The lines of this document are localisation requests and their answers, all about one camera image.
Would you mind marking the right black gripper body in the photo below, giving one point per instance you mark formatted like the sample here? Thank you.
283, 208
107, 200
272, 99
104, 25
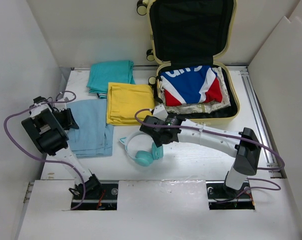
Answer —
159, 142

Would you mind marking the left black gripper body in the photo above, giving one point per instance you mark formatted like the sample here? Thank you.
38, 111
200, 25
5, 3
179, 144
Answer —
64, 116

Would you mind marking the light blue shirt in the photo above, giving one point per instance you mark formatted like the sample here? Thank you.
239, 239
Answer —
94, 137

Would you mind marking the cream printed zip pouch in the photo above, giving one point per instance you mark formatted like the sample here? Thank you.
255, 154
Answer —
200, 108

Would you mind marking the red white blue shirt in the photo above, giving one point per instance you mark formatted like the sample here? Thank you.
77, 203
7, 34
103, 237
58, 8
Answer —
191, 85

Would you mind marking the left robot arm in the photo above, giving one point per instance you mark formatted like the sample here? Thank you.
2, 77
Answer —
46, 126

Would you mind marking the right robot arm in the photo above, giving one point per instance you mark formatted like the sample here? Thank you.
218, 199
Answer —
239, 145

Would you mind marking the teal cat-ear headphones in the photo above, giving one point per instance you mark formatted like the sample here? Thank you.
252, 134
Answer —
142, 158

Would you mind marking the yellow folded cloth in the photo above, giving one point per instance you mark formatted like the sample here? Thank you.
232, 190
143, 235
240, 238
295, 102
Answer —
124, 100

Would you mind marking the teal folded cloth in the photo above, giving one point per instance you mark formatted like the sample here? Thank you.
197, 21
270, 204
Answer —
103, 73

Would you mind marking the yellow open suitcase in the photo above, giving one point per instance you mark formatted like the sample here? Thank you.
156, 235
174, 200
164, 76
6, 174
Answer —
187, 33

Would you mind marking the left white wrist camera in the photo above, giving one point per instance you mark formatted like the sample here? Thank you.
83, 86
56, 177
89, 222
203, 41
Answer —
160, 112

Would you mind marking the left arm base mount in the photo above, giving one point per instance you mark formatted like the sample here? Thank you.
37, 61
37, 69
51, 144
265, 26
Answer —
105, 200

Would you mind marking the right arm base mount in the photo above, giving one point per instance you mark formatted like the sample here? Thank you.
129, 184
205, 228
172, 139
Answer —
221, 197

